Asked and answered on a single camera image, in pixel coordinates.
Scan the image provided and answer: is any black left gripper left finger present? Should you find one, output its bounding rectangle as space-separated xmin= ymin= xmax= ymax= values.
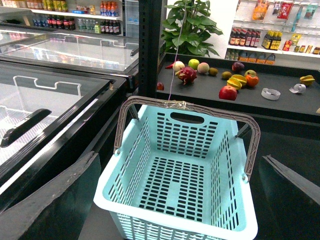
xmin=0 ymin=151 xmax=101 ymax=240

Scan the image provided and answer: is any black metal shelf post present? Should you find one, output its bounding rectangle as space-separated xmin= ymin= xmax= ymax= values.
xmin=138 ymin=0 xmax=168 ymax=98

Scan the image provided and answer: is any grey-brown basket handle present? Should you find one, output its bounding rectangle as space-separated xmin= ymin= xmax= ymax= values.
xmin=113 ymin=95 xmax=261 ymax=179

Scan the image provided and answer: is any red apple on shelf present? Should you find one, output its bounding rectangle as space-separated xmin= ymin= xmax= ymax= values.
xmin=218 ymin=85 xmax=238 ymax=101

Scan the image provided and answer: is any white hanging string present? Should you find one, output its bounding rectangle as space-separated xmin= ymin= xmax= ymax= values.
xmin=168 ymin=0 xmax=187 ymax=102

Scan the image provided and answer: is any small white tape roll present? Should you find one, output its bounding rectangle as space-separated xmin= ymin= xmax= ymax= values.
xmin=289 ymin=83 xmax=307 ymax=94

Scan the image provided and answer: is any yellow star fruit far right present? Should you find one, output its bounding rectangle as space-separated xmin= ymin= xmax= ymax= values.
xmin=299 ymin=75 xmax=315 ymax=87

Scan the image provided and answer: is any red chili pepper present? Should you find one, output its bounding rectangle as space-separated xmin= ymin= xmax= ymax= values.
xmin=165 ymin=61 xmax=179 ymax=70

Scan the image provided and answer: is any green apple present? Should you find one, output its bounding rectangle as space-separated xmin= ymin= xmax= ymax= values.
xmin=188 ymin=58 xmax=200 ymax=70

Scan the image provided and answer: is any light blue plastic basket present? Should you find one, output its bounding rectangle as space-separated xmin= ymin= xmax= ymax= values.
xmin=94 ymin=105 xmax=258 ymax=240

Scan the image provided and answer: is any pink dragon fruit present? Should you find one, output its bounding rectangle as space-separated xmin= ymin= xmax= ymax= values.
xmin=175 ymin=66 xmax=197 ymax=85

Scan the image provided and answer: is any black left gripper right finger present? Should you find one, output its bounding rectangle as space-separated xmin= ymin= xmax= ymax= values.
xmin=258 ymin=155 xmax=320 ymax=240

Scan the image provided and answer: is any small red fruit at post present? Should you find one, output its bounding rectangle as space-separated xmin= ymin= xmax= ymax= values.
xmin=156 ymin=82 xmax=165 ymax=91

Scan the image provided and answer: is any pale peach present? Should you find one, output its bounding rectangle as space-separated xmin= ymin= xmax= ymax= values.
xmin=197 ymin=62 xmax=210 ymax=74

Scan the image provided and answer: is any brown kiwi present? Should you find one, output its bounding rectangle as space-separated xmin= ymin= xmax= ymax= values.
xmin=208 ymin=67 xmax=219 ymax=76
xmin=221 ymin=71 xmax=233 ymax=80

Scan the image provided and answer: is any beverage bottles shelf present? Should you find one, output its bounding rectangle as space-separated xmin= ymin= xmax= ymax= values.
xmin=31 ymin=13 xmax=122 ymax=35

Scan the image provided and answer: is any yellow star fruit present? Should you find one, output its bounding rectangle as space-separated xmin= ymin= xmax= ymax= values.
xmin=226 ymin=74 xmax=247 ymax=90
xmin=299 ymin=75 xmax=315 ymax=87

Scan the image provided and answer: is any soy sauce bottles row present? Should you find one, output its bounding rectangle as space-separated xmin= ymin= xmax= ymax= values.
xmin=228 ymin=27 xmax=283 ymax=51

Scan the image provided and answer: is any green potted plant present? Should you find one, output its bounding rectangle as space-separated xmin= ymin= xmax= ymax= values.
xmin=161 ymin=0 xmax=223 ymax=57

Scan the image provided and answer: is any white onion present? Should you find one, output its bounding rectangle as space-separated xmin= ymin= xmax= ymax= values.
xmin=172 ymin=60 xmax=185 ymax=73

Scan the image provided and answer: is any far glass-top freezer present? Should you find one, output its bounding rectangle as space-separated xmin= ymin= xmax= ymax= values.
xmin=0 ymin=30 xmax=139 ymax=75

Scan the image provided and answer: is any black freezer lid handle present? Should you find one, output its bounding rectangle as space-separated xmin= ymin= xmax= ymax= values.
xmin=0 ymin=108 xmax=52 ymax=148

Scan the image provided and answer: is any orange persimmon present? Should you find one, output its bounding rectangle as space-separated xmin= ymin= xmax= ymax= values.
xmin=245 ymin=74 xmax=260 ymax=88

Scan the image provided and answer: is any glass-top chest freezer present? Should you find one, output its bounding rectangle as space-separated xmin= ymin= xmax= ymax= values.
xmin=0 ymin=60 xmax=129 ymax=212

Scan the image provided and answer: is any dark purple fruit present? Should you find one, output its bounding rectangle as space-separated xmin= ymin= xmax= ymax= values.
xmin=231 ymin=61 xmax=245 ymax=73

